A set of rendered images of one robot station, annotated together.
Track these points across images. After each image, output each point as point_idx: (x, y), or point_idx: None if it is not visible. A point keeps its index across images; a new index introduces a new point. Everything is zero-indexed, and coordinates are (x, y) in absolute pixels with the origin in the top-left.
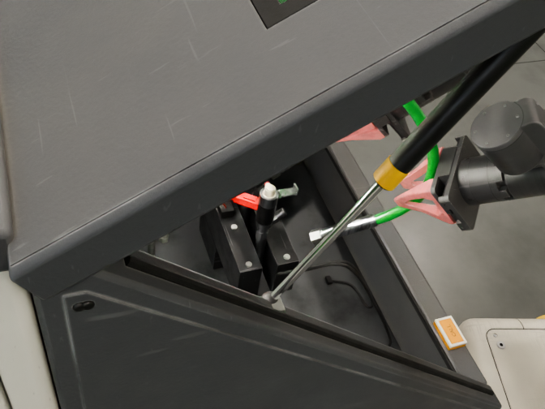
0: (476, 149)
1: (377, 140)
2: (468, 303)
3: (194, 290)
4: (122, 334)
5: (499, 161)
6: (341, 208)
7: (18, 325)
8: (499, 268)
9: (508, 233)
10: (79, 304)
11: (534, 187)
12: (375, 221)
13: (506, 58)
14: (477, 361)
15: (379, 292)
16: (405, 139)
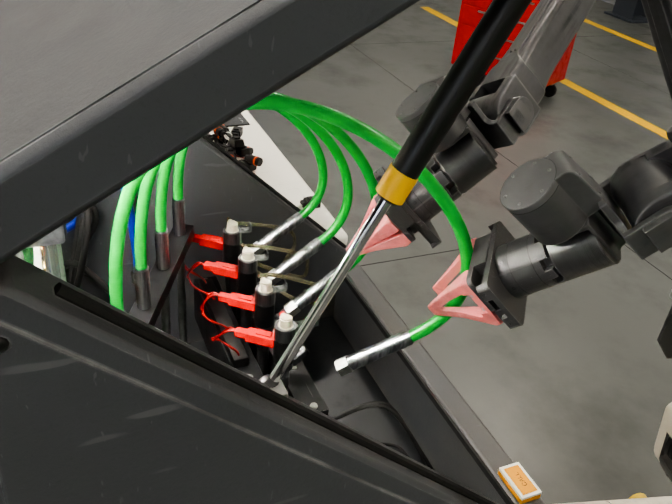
0: (514, 238)
1: (423, 319)
2: (547, 493)
3: (156, 345)
4: (57, 403)
5: (538, 226)
6: (378, 360)
7: None
8: (578, 449)
9: (581, 409)
10: None
11: (584, 259)
12: (410, 338)
13: (507, 10)
14: None
15: (432, 451)
16: (434, 244)
